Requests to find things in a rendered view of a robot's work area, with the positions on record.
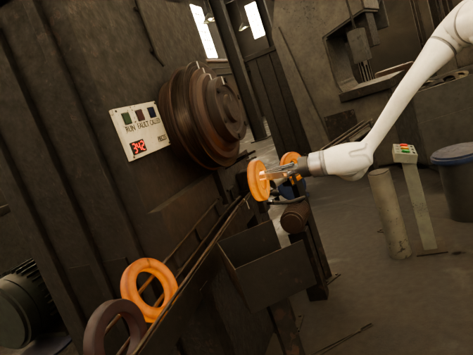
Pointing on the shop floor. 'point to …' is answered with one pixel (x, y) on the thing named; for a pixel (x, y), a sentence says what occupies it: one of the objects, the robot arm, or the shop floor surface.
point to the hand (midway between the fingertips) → (257, 176)
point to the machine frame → (107, 161)
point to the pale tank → (421, 19)
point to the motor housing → (292, 221)
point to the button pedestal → (419, 204)
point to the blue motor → (288, 191)
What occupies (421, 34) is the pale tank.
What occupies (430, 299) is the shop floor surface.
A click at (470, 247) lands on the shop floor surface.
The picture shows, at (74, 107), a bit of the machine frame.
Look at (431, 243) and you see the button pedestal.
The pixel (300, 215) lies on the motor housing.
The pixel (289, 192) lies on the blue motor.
